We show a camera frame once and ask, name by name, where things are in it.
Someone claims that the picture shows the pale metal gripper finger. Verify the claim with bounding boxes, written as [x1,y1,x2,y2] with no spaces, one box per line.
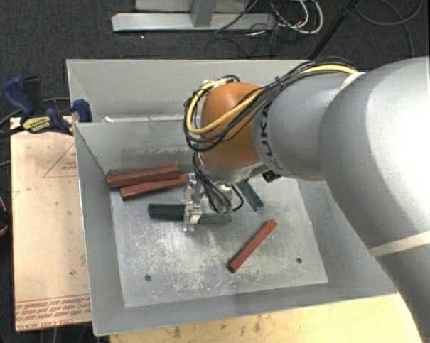
[181,209,203,234]
[182,172,204,205]

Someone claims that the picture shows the dark green block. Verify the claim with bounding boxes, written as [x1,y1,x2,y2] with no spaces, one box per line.
[107,165,178,177]
[235,181,265,213]
[146,199,235,229]

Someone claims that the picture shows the red-brown flat block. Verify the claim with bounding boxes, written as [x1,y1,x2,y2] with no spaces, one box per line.
[226,219,281,274]
[105,165,181,190]
[119,173,190,201]

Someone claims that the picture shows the grey metal bin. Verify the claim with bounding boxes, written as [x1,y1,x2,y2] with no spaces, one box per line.
[65,45,400,337]

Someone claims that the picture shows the brown cardboard board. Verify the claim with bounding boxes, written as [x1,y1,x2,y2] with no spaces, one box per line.
[6,114,93,332]

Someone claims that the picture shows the black cylinder on white bracket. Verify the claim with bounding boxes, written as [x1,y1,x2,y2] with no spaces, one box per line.
[261,168,283,184]

